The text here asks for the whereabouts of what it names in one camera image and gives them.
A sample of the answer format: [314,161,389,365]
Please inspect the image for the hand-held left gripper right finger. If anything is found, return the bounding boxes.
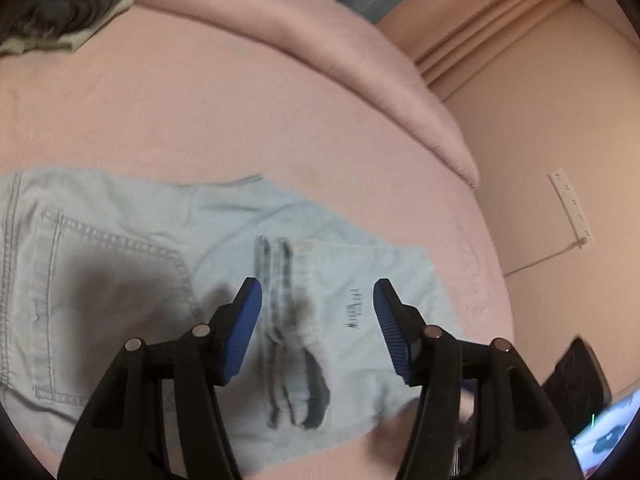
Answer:
[372,278,586,480]

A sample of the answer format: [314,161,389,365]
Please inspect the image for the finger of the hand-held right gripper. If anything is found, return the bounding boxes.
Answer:
[542,337,612,433]

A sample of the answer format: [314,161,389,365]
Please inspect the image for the light blue strawberry pants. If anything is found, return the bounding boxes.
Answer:
[0,167,463,476]

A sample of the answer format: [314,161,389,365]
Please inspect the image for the folded dark denim jeans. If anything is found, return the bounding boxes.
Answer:
[0,0,146,43]

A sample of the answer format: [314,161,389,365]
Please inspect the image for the pink curtain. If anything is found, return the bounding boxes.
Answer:
[375,0,581,101]

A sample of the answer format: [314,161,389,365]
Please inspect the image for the pink duvet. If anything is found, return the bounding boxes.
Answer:
[131,0,481,188]

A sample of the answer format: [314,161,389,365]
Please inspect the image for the white power strip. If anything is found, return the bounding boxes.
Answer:
[547,167,593,243]

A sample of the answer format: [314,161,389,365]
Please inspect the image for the folded pale green garment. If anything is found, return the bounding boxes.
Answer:
[0,0,135,56]

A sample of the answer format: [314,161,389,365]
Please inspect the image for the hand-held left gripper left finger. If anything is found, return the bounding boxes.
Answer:
[56,276,264,480]

